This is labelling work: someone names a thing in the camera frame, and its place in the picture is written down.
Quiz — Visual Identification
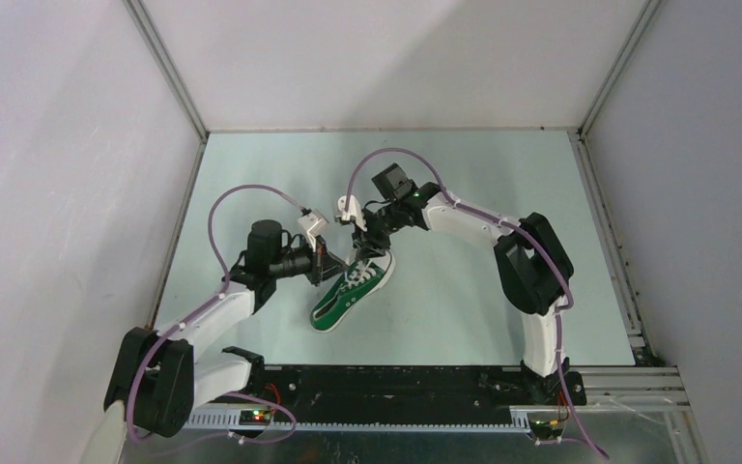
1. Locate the green canvas sneaker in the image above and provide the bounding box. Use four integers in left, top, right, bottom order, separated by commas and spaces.
309, 250, 396, 333

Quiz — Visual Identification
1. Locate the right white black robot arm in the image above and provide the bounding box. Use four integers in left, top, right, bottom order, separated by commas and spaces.
337, 163, 574, 404

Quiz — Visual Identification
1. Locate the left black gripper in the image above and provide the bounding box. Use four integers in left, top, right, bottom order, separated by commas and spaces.
269, 233, 348, 286

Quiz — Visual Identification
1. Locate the left controller board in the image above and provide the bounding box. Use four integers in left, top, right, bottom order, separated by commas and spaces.
238, 409, 273, 427

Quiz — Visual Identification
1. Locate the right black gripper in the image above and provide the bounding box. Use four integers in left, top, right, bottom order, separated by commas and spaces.
352, 201, 405, 263

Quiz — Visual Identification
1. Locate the controller board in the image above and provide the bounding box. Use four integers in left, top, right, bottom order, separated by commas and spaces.
238, 409, 273, 427
529, 420, 567, 442

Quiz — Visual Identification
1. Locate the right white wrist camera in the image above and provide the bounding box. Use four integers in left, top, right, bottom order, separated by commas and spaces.
335, 195, 367, 232

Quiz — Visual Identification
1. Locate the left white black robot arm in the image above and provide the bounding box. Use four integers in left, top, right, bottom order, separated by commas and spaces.
103, 211, 346, 438

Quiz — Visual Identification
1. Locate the right controller board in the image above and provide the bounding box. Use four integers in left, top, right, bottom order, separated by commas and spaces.
529, 420, 567, 442

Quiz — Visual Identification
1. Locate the grey slotted cable duct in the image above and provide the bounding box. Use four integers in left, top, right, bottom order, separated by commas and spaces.
185, 409, 532, 435

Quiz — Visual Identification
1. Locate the white shoelace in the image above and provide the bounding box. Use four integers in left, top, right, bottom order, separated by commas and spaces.
339, 252, 395, 301

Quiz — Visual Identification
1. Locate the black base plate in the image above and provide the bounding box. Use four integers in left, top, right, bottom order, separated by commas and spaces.
245, 364, 587, 426

